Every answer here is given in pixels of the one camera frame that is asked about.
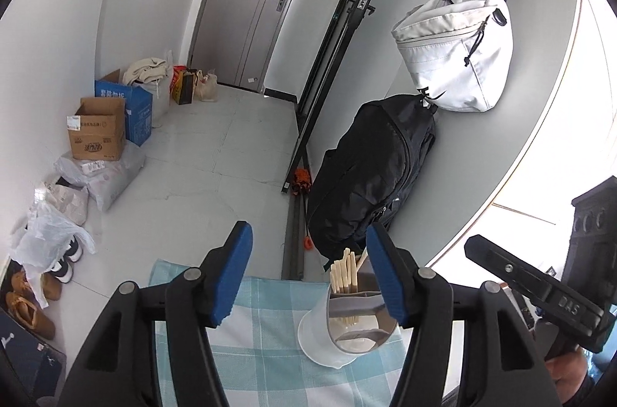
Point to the small orange object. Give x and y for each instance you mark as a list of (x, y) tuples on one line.
[(307, 243)]

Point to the grey entrance door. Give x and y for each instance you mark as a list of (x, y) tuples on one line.
[(241, 2)]

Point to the beige parcel bag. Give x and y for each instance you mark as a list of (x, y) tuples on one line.
[(65, 197)]

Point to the yellow black shopping bag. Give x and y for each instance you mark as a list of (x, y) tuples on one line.
[(184, 90)]

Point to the black framed door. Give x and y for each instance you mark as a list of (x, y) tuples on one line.
[(337, 41)]

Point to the brown cardboard box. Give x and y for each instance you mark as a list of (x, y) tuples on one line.
[(96, 137)]

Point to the teal checked tablecloth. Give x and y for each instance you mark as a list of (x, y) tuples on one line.
[(260, 339)]

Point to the grey plastic parcel bag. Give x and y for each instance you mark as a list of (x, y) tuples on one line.
[(113, 180)]

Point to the white sling bag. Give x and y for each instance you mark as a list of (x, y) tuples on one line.
[(458, 65)]

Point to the navy shoe box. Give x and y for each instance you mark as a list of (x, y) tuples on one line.
[(24, 359)]

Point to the beige tote bag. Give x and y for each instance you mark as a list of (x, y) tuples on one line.
[(144, 69), (206, 87)]

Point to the black backpack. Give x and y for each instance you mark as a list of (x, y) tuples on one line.
[(371, 166)]

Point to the white plastic bag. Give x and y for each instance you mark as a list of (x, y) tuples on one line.
[(41, 238)]

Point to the blue cardboard box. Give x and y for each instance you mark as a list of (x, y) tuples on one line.
[(140, 118)]

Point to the person's right hand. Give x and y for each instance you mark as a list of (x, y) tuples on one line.
[(569, 371)]

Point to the white grey utensil holder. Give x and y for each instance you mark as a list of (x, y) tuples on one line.
[(318, 330)]

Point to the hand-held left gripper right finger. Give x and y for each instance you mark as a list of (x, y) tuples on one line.
[(385, 277)]

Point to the orange black tool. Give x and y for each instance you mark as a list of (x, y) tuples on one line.
[(301, 181)]

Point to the bunch of wooden chopsticks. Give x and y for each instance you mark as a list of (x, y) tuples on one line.
[(343, 277)]

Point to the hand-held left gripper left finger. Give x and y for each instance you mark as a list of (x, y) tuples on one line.
[(236, 272)]

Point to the black white sneaker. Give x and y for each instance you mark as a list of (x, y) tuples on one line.
[(61, 270), (73, 250)]

